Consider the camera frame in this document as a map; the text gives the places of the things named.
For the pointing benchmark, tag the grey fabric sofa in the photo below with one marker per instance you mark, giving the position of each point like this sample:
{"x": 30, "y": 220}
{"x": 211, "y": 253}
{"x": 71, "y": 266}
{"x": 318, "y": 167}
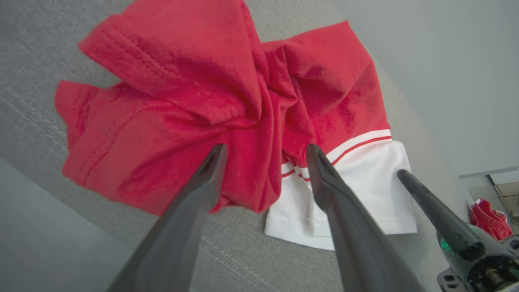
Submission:
{"x": 40, "y": 61}

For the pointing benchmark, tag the red jersey white sleeves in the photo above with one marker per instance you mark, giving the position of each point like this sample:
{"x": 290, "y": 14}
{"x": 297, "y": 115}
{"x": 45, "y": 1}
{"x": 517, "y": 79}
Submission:
{"x": 182, "y": 81}

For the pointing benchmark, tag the red shorts white stripe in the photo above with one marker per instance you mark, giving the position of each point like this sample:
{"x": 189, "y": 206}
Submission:
{"x": 488, "y": 221}

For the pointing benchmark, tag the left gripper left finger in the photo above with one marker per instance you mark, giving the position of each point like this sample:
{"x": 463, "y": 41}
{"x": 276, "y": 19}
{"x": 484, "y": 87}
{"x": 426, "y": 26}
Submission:
{"x": 178, "y": 243}

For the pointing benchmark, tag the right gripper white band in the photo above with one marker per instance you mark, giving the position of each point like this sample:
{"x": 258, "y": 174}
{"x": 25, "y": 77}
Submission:
{"x": 474, "y": 255}

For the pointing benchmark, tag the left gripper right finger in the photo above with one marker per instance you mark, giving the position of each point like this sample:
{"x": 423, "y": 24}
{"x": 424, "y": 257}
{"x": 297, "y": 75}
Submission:
{"x": 357, "y": 251}

